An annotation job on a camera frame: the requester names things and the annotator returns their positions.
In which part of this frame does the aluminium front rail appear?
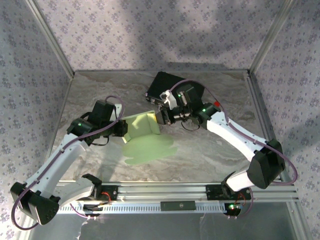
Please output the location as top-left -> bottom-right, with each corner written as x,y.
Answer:
56,181 -> 300,204

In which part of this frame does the aluminium side frame rail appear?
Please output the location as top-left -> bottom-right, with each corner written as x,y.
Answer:
246,71 -> 293,185

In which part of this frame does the thin purple base cable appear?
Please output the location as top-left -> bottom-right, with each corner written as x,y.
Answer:
70,198 -> 98,221
234,187 -> 255,220

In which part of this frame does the black base connector block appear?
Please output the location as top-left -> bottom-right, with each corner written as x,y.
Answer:
82,203 -> 104,217

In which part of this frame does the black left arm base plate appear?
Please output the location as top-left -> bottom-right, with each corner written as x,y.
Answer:
84,184 -> 119,202

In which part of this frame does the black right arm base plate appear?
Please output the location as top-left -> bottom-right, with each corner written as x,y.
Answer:
205,184 -> 252,201

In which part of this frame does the white slotted cable duct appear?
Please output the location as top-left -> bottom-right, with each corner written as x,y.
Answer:
36,201 -> 227,215

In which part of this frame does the black label plate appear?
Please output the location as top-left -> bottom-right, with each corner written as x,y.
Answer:
160,200 -> 197,212

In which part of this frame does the black hard case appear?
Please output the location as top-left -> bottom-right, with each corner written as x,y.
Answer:
144,71 -> 206,106

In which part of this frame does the grey metal front panel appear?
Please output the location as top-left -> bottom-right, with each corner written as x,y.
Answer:
27,214 -> 301,240

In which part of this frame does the light green paper box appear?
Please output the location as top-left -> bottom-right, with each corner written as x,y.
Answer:
121,109 -> 179,166

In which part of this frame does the aluminium frame post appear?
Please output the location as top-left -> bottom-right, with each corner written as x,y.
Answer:
248,0 -> 300,76
24,0 -> 76,77

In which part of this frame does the small circuit board with LED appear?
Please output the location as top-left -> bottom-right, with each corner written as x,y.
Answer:
223,202 -> 243,217

